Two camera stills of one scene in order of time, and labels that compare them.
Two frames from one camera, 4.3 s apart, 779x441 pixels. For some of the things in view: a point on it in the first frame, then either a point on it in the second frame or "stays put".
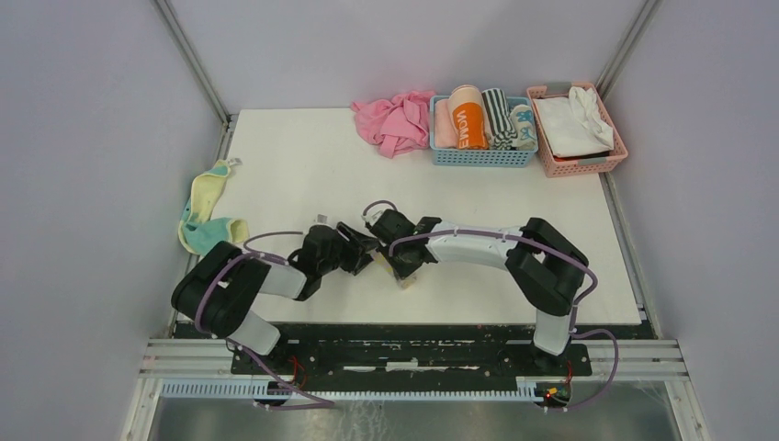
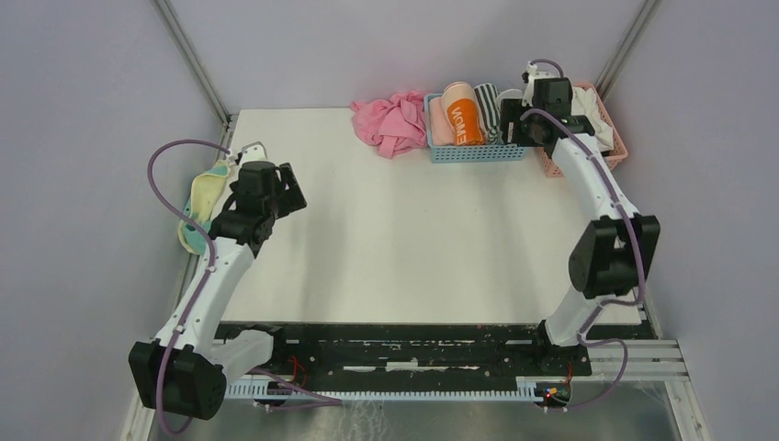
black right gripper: (403, 270) -> (512, 110)
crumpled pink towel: (396, 126) stays put
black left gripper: (355, 245) -> (290, 197)
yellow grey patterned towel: (406, 283) -> (510, 94)
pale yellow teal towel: (197, 231) stays put
